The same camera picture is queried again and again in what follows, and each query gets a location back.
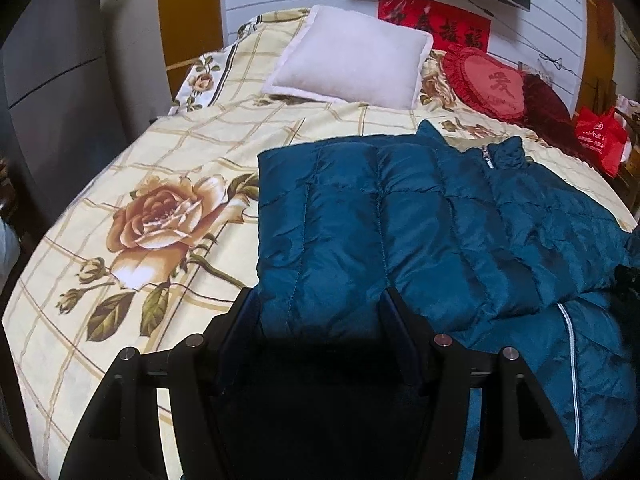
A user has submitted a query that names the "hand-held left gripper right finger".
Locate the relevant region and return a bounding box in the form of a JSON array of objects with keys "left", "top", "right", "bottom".
[{"left": 379, "top": 287, "right": 584, "bottom": 480}]

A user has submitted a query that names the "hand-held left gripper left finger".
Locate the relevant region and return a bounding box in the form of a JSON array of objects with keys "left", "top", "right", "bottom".
[{"left": 60, "top": 287, "right": 262, "bottom": 480}]

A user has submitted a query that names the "blue puffer jacket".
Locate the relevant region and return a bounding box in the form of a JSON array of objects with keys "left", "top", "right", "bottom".
[{"left": 256, "top": 120, "right": 640, "bottom": 480}]

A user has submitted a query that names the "bed with floral checked sheet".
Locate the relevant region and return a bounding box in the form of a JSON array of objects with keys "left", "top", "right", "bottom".
[{"left": 2, "top": 7, "right": 637, "bottom": 480}]

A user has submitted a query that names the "red heart-shaped cushion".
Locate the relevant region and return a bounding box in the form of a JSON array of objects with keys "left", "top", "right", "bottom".
[{"left": 440, "top": 44, "right": 531, "bottom": 122}]

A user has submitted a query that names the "dark red cushion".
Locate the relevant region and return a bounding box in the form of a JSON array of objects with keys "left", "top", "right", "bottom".
[{"left": 520, "top": 72, "right": 602, "bottom": 167}]

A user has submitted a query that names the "red plastic bag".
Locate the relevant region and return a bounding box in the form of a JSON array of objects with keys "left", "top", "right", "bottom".
[{"left": 572, "top": 106, "right": 630, "bottom": 177}]

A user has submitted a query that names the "white pillow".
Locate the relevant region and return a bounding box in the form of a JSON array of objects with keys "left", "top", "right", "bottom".
[{"left": 262, "top": 5, "right": 435, "bottom": 110}]

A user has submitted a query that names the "grey cabinet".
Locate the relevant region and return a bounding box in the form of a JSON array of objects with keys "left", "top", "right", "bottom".
[{"left": 0, "top": 0, "right": 127, "bottom": 211}]

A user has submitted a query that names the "black wall cable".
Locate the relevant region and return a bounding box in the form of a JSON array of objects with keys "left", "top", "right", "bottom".
[{"left": 536, "top": 49, "right": 567, "bottom": 75}]

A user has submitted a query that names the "red wall poster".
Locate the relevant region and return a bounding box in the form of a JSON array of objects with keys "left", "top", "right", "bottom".
[{"left": 378, "top": 0, "right": 491, "bottom": 53}]

